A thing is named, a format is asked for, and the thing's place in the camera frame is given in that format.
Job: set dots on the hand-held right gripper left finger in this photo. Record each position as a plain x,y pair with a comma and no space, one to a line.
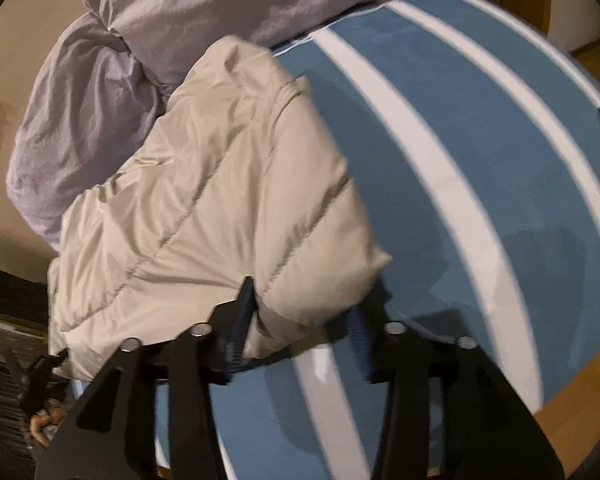
240,330

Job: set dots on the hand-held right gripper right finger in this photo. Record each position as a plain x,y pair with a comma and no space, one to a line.
361,345

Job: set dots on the beige puffer jacket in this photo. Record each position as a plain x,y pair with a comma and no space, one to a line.
215,195

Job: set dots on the person's left hand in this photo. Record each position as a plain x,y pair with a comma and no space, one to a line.
47,422

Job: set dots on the dark bedside furniture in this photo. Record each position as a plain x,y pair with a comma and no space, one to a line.
5,370

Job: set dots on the bed with blue striped sheet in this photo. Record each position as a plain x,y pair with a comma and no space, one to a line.
480,170

